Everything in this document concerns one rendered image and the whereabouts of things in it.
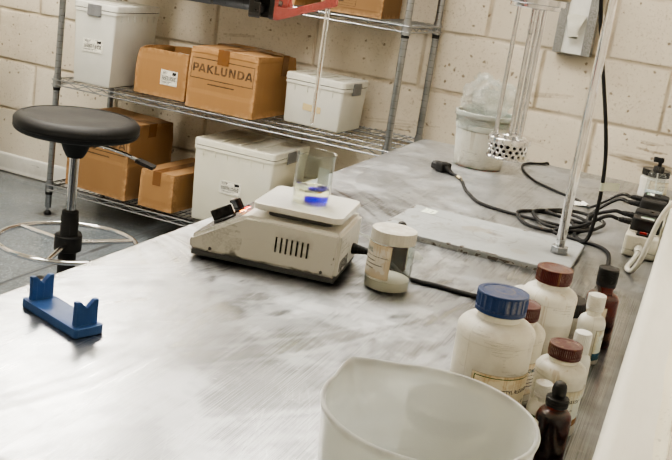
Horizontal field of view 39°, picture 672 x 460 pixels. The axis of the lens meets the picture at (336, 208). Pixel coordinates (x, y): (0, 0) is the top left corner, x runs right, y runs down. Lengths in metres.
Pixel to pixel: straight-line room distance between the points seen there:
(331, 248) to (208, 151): 2.43
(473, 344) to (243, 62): 2.70
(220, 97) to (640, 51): 1.51
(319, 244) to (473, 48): 2.47
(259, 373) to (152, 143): 3.00
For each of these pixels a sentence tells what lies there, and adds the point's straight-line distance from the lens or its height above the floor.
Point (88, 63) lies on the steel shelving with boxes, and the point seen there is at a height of 0.65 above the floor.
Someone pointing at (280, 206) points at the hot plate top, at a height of 0.84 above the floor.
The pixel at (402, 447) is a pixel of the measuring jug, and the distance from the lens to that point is 0.64.
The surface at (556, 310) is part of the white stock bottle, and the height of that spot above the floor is 0.82.
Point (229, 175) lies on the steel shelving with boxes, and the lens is 3.56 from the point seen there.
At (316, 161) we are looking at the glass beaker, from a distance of 1.19.
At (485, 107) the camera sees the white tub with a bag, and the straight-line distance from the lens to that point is 2.12.
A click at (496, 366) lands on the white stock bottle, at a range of 0.86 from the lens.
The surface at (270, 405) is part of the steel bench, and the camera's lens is 0.87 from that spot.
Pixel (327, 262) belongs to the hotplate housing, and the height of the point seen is 0.78.
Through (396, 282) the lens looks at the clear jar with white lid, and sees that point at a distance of 1.20.
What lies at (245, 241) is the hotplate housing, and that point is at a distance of 1.22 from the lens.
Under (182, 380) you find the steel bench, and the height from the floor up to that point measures 0.75.
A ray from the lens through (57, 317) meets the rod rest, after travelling 1.00.
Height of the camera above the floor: 1.14
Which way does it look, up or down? 14 degrees down
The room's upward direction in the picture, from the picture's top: 9 degrees clockwise
